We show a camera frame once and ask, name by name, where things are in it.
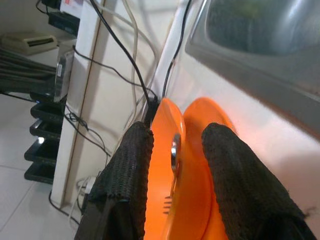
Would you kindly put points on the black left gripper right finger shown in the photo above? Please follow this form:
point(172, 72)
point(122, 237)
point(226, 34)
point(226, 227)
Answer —
point(245, 190)

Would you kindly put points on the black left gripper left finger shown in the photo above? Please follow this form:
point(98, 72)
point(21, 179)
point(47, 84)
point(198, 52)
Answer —
point(125, 180)

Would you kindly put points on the orange bowl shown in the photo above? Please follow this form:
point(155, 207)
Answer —
point(162, 150)

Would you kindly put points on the orange plate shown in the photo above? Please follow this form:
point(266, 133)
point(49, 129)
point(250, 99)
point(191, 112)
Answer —
point(197, 117)

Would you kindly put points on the white plug adapter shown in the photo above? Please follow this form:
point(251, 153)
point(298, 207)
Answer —
point(87, 185)

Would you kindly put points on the metal spoon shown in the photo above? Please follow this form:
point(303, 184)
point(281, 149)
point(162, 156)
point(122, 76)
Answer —
point(175, 155)

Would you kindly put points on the black power adapter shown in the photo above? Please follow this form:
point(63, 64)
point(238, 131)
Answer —
point(151, 110)

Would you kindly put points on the black power strip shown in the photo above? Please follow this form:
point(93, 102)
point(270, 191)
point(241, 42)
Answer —
point(45, 150)

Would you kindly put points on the flat silver device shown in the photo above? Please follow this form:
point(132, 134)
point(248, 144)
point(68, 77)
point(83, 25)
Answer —
point(63, 75)

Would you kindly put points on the stainless steel sink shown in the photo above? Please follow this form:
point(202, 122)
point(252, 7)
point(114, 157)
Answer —
point(250, 62)

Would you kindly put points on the black box device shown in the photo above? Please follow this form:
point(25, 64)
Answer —
point(25, 72)

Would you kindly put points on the beige plastic device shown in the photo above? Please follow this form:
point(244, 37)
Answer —
point(25, 43)

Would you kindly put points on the small black box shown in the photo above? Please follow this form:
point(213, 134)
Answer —
point(62, 21)

